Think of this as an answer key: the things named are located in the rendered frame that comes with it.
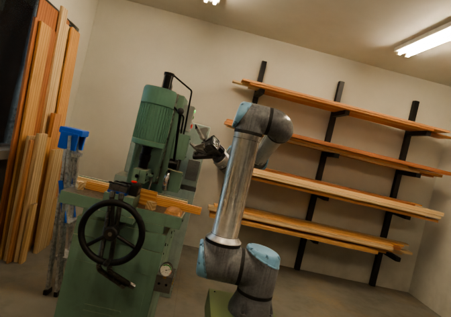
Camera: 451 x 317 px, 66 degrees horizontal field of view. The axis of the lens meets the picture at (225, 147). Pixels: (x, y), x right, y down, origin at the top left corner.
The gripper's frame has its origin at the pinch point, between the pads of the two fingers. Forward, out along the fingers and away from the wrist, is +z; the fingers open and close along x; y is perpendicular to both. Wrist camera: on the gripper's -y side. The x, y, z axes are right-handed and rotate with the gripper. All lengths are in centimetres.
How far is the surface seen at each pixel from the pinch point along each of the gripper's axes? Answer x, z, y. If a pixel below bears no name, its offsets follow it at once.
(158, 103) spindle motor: -7.8, 20.1, -7.2
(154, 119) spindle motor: -2.6, 16.0, -12.3
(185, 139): -17.2, -9.9, -18.1
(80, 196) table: 33, 17, -49
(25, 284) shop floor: 31, -23, -174
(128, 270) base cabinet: 53, -21, -46
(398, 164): -169, -247, 53
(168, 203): 19.4, -19.4, -28.5
